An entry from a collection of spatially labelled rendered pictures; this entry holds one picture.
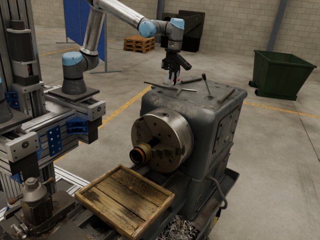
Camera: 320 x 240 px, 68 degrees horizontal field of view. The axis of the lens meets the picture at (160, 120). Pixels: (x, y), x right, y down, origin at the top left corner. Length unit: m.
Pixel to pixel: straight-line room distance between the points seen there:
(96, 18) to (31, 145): 0.79
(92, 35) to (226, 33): 9.73
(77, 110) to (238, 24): 9.90
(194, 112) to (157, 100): 0.22
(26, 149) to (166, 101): 0.71
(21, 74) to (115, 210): 0.85
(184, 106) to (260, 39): 9.93
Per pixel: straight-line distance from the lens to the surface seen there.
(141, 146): 1.08
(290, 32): 11.12
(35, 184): 0.86
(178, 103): 1.24
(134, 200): 1.16
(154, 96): 1.31
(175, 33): 1.31
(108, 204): 1.15
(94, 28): 1.55
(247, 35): 11.02
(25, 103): 1.48
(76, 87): 1.53
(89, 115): 1.49
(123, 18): 1.28
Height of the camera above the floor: 1.72
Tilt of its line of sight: 27 degrees down
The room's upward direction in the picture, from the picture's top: 6 degrees clockwise
